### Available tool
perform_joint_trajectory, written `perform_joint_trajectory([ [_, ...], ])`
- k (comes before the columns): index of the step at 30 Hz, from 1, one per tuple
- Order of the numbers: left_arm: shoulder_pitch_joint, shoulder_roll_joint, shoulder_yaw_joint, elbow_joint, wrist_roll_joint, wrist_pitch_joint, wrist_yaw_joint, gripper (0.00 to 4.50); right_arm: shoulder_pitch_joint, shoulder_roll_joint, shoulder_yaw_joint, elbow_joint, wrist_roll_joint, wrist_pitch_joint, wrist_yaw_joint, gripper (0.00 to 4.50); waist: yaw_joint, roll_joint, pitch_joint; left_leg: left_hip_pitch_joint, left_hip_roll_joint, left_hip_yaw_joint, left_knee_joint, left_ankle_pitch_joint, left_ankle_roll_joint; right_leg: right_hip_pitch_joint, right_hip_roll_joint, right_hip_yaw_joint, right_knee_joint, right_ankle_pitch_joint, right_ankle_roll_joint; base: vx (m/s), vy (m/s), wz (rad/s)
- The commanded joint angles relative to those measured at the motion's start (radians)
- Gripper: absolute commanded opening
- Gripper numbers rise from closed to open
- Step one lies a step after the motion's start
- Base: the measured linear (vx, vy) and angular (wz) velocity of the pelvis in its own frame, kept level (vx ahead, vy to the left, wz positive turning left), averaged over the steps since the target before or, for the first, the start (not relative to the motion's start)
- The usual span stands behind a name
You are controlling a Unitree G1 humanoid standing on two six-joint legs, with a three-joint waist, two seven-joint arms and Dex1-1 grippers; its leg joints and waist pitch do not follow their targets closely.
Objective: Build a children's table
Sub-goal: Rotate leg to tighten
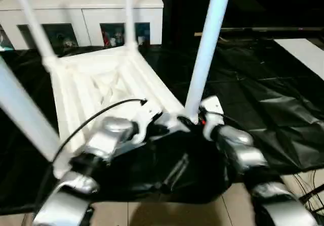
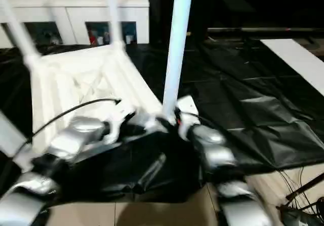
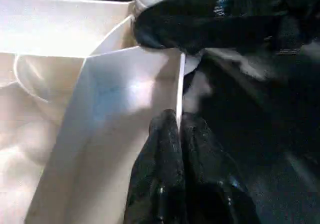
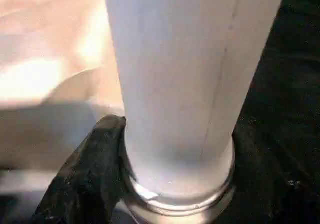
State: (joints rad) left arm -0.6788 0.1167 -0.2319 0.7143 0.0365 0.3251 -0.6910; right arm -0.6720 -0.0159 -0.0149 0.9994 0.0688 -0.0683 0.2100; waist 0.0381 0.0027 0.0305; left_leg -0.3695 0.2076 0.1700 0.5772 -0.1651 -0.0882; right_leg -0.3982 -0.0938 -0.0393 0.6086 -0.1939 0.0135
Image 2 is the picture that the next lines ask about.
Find black tripod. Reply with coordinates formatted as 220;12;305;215
285;174;324;201

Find black left wrist camera cable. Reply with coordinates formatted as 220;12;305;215
24;98;123;147

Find black work surface mat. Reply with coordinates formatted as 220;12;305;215
0;35;324;208

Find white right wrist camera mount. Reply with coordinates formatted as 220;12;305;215
174;95;203;141

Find white flat board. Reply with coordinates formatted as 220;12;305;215
260;38;324;97

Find black metal bar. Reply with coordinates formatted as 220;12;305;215
207;27;324;33

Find white plastic table top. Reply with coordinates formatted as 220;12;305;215
14;42;168;173

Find white glass-door cabinet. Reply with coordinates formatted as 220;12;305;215
0;0;150;47

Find black floor cables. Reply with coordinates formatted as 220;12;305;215
278;165;324;211

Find dark grey tripod base bag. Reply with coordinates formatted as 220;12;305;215
276;205;324;226

